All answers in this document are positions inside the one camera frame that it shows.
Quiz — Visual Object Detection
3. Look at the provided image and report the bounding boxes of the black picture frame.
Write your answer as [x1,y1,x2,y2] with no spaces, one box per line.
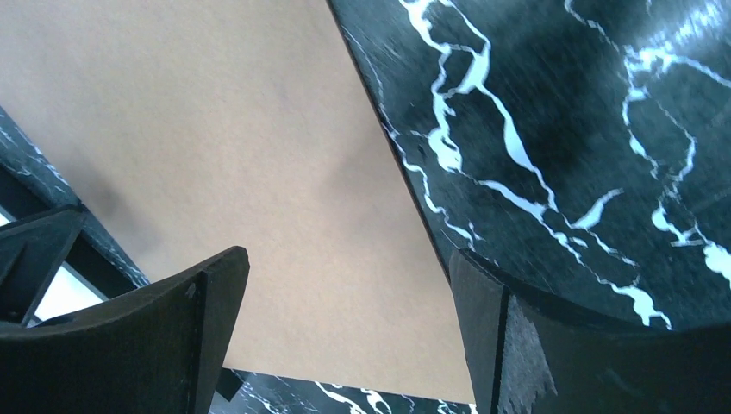
[1,170,136,326]

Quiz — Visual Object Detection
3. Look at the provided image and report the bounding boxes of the brown backing board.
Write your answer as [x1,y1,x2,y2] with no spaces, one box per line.
[1,1,473,402]

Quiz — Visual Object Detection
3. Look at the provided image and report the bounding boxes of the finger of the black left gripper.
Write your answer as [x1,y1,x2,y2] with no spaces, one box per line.
[1,205,86,326]

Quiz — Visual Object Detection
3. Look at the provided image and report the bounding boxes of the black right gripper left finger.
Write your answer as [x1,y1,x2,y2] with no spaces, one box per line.
[1,246,250,413]

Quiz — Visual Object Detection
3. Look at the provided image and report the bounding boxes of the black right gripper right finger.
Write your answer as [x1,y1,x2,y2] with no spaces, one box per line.
[449,249,730,413]

